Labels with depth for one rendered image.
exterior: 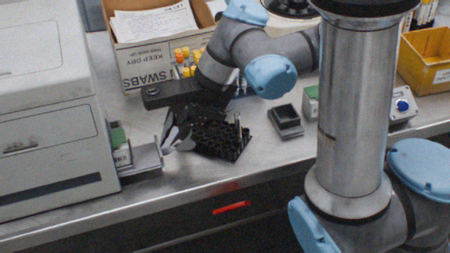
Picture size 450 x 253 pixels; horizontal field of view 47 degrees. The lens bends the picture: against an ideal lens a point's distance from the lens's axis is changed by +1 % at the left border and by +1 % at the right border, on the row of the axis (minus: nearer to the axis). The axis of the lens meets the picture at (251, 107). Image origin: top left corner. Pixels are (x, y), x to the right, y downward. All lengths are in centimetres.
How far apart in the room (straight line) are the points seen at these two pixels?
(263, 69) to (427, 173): 28
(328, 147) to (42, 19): 60
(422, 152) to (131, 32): 84
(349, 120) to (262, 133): 57
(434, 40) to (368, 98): 83
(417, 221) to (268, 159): 42
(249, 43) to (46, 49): 34
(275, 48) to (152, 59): 46
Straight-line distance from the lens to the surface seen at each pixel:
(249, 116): 118
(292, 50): 84
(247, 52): 84
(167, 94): 95
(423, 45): 138
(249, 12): 88
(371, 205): 68
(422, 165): 77
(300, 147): 112
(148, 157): 106
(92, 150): 97
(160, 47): 121
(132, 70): 123
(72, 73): 87
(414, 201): 76
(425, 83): 127
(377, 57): 55
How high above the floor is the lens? 168
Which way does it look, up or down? 42 degrees down
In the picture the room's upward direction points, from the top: straight up
